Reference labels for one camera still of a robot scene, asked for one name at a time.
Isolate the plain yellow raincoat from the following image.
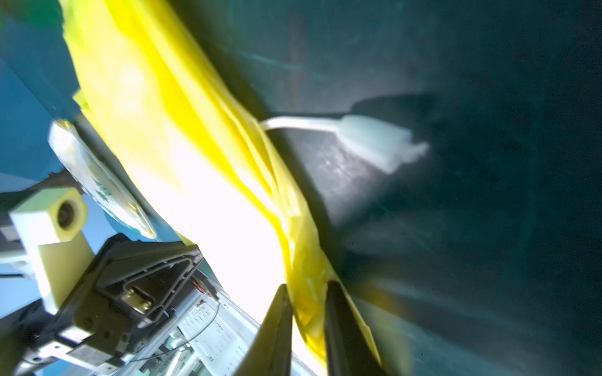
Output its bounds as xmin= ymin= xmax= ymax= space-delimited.
xmin=58 ymin=0 xmax=382 ymax=376

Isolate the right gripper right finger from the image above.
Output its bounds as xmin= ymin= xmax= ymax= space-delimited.
xmin=325 ymin=281 xmax=387 ymax=376

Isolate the aluminium front rail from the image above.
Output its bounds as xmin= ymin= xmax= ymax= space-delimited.
xmin=116 ymin=288 xmax=321 ymax=375

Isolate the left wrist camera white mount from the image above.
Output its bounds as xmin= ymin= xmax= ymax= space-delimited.
xmin=9 ymin=187 xmax=95 ymax=315

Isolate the white green dinosaur raincoat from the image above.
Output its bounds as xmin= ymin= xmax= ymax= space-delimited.
xmin=48 ymin=120 xmax=158 ymax=239

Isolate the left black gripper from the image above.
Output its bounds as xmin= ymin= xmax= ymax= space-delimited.
xmin=28 ymin=233 xmax=203 ymax=374

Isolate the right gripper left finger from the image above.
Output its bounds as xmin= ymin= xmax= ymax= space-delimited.
xmin=235 ymin=284 xmax=293 ymax=376

